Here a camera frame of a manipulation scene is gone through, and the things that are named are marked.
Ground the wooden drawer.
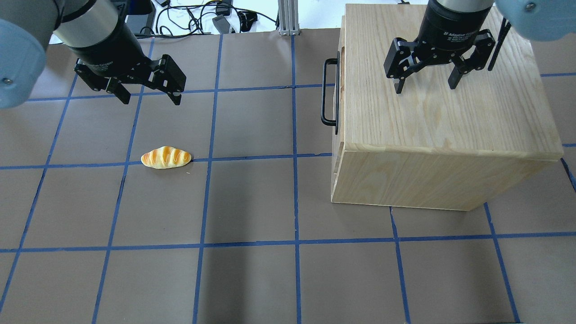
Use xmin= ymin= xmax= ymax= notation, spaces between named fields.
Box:
xmin=332 ymin=16 xmax=346 ymax=184

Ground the toy bread roll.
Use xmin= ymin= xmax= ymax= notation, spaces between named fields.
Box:
xmin=140 ymin=146 xmax=193 ymax=169

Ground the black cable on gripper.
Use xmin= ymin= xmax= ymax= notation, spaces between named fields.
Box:
xmin=488 ymin=18 xmax=512 ymax=72

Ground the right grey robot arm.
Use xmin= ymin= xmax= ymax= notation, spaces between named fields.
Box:
xmin=383 ymin=0 xmax=576 ymax=94

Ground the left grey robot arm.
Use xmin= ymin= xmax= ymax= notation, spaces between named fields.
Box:
xmin=0 ymin=0 xmax=186 ymax=109

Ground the black power adapter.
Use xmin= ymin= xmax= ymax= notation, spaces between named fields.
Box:
xmin=212 ymin=15 xmax=236 ymax=34

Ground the aluminium frame post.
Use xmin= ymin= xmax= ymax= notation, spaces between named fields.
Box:
xmin=277 ymin=0 xmax=301 ymax=36

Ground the black metal drawer handle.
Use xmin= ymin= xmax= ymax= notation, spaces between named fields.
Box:
xmin=320 ymin=51 xmax=340 ymax=135

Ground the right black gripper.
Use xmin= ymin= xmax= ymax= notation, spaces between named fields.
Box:
xmin=383 ymin=0 xmax=495 ymax=94

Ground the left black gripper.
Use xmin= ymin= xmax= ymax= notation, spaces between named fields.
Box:
xmin=72 ymin=5 xmax=186 ymax=105

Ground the light wooden drawer cabinet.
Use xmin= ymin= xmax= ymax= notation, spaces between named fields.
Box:
xmin=331 ymin=4 xmax=564 ymax=211

